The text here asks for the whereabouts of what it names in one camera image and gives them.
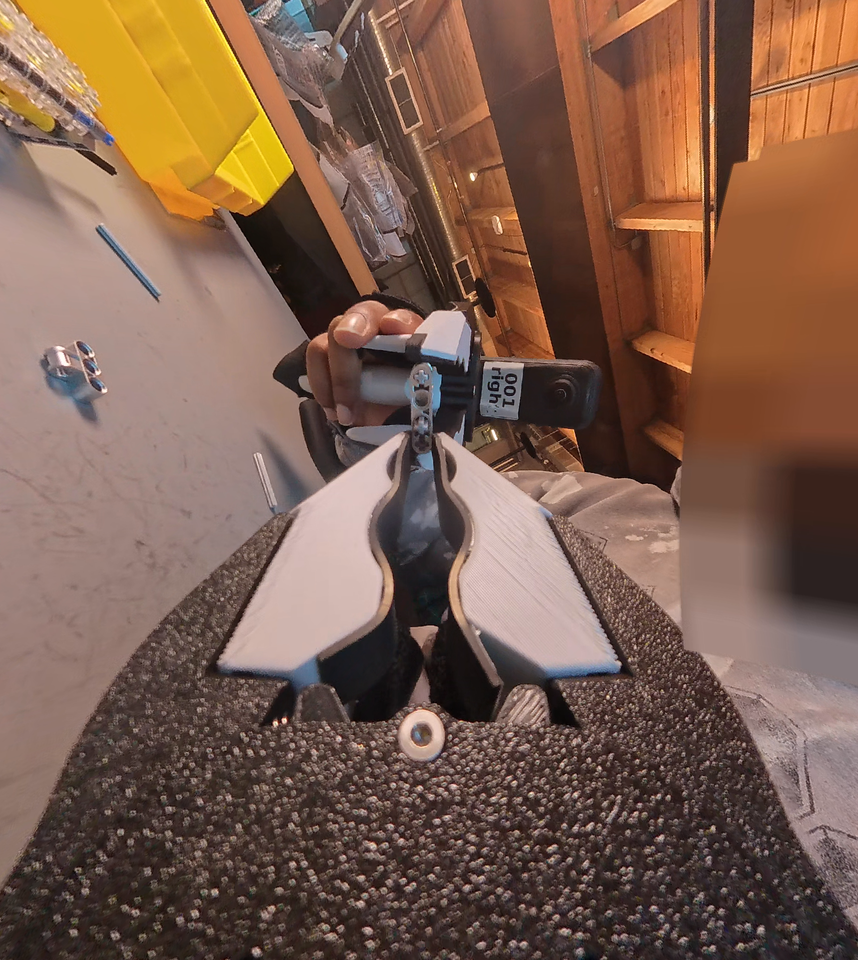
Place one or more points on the silver ventilation duct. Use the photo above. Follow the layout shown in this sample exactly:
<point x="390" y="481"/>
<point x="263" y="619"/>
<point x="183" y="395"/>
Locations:
<point x="429" y="180"/>

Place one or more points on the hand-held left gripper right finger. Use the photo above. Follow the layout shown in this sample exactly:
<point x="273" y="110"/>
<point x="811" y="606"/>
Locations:
<point x="534" y="592"/>

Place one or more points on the grey double cross-hole connector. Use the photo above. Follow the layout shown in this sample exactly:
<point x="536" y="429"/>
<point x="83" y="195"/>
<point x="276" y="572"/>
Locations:
<point x="422" y="411"/>

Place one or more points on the white vent grille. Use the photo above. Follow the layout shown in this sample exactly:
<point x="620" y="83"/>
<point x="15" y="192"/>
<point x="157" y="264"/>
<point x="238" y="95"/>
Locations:
<point x="402" y="97"/>
<point x="465" y="276"/>

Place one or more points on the grey three-hole beam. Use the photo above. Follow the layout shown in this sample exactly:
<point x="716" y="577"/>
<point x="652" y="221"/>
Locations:
<point x="61" y="360"/>

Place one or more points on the light wooden beam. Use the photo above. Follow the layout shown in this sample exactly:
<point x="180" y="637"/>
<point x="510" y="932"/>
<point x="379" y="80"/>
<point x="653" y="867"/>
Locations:
<point x="286" y="127"/>

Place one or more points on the person's right hand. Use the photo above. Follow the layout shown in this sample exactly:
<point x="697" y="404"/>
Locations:
<point x="327" y="360"/>

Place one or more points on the hanging clear plastic bags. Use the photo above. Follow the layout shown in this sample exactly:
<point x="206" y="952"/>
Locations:
<point x="354" y="172"/>

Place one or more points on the person's grey patterned clothing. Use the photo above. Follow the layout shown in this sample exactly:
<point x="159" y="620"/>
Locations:
<point x="834" y="787"/>

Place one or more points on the round black disc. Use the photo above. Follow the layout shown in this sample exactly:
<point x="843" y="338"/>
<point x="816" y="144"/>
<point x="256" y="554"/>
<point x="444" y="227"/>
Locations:
<point x="485" y="298"/>

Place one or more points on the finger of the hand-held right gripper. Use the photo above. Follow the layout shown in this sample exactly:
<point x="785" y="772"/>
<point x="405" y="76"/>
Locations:
<point x="447" y="337"/>

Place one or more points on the short grey axle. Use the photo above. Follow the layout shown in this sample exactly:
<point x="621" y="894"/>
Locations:
<point x="264" y="480"/>

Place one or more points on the yellow plastic bin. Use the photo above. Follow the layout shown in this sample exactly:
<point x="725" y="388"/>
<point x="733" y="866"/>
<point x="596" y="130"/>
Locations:
<point x="264" y="172"/>
<point x="143" y="90"/>

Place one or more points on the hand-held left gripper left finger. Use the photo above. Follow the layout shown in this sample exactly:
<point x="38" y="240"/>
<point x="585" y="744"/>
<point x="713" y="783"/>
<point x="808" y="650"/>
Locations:
<point x="309" y="585"/>

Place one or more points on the clear brick gearbox model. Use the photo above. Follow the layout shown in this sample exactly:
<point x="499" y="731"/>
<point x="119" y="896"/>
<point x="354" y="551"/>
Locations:
<point x="8" y="52"/>

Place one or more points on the long grey axle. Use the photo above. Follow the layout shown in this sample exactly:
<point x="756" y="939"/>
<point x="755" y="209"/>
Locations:
<point x="128" y="261"/>

